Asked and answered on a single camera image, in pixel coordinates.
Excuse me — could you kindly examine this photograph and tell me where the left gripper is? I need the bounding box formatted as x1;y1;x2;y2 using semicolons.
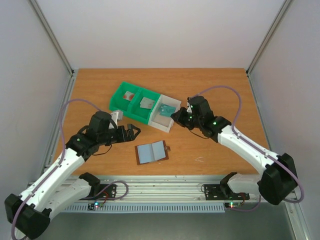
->
99;124;141;146

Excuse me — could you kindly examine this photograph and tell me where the teal vip card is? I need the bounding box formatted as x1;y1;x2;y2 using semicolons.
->
159;105;176;118
159;104;175;114

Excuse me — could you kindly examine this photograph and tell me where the white floral card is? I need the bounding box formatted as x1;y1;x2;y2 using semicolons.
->
138;96;151;111

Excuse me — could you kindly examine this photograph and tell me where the brown leather card holder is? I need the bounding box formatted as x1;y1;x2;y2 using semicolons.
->
135;140;171;165

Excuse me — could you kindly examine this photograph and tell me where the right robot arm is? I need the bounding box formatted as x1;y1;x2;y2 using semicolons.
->
171;96;298;205

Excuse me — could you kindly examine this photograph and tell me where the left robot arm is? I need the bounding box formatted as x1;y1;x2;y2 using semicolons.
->
4;110;141;240

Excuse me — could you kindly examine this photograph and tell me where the white vip card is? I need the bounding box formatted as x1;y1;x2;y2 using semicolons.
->
142;98;155;110

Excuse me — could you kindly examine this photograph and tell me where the red patterned card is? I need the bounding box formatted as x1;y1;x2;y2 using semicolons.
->
122;91;135;101

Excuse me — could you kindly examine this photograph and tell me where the white bin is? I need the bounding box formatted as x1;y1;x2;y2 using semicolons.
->
148;94;182;133

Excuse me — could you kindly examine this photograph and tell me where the left green bin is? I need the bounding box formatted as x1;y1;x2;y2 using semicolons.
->
109;81;140;117

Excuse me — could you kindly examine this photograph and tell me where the green bin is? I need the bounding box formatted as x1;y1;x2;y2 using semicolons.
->
128;88;160;125
109;81;140;117

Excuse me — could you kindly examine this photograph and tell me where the middle green bin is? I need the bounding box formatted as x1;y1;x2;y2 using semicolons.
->
128;88;160;125

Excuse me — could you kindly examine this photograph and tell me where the left controller board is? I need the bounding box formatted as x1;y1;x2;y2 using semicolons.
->
87;202;104;211

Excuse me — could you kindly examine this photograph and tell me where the controller board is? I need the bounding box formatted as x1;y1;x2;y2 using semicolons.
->
87;202;104;211
224;201;244;209

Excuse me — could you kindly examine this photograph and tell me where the right controller board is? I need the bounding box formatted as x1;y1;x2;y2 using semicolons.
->
224;201;244;209

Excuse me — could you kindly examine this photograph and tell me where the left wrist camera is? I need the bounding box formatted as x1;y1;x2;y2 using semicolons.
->
110;110;123;128

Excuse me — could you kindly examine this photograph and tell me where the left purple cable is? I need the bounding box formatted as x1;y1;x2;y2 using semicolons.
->
11;99;130;240

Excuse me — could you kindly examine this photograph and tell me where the aluminium rail frame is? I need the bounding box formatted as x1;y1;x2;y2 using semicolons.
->
22;174;298;203

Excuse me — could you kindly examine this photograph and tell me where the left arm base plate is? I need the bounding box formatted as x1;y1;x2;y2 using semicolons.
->
82;184;117;200

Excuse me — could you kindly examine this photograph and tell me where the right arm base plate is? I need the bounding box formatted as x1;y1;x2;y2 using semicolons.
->
200;184;250;201

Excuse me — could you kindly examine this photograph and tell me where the grey slotted cable duct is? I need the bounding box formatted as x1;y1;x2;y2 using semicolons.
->
63;202;225;214

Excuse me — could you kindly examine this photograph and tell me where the right frame post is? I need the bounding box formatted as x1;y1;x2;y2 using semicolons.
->
246;0;295;76

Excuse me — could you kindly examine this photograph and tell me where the frame post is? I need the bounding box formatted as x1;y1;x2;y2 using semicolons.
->
28;0;76;76
246;0;295;76

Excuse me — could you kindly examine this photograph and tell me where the left frame post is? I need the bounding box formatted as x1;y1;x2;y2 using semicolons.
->
28;0;76;76

